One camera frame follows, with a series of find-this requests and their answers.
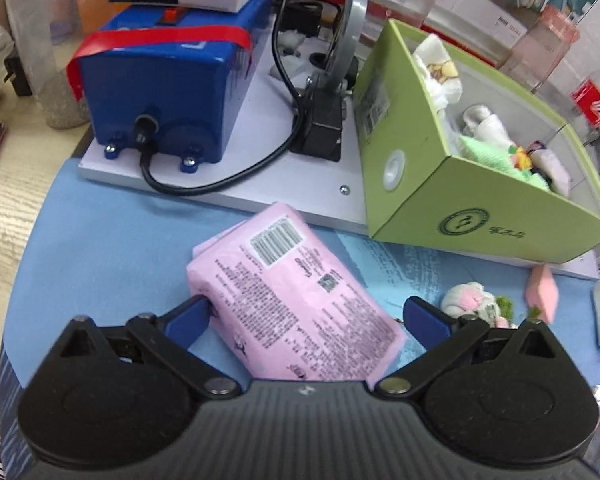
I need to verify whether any pink white sock ball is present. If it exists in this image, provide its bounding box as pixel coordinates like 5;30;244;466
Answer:
440;282;517;328

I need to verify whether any clear jar with sand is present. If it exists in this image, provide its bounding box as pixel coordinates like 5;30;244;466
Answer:
5;0;88;130

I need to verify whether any pink printed tissue pack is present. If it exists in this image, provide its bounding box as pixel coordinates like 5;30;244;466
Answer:
186;203;406;385

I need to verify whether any pink clear bottle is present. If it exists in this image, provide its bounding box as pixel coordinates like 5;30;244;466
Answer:
500;6;580;92

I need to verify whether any white cloth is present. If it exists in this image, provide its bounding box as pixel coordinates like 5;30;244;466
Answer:
413;34;463;112

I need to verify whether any green towel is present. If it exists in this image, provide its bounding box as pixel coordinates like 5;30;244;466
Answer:
458;134;550;191

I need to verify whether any grey purple cloth bundle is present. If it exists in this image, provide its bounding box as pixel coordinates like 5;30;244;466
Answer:
527;141;571;198

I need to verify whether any black power cable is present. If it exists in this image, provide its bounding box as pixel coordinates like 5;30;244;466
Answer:
134;0;307;198

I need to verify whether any metal lever stand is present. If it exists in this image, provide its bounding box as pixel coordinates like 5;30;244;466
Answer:
298;0;367;162

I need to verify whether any blue machine box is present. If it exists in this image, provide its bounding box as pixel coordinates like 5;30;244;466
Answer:
66;0;273;164

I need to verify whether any pink sponge block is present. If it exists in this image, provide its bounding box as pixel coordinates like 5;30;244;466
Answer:
524;264;559;324

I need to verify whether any blue printed table mat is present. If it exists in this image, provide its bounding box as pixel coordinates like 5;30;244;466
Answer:
0;156;600;480

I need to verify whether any cola bottle red label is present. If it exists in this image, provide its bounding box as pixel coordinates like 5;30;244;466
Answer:
570;69;600;128

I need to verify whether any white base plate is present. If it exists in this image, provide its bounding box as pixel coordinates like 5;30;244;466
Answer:
76;19;600;281

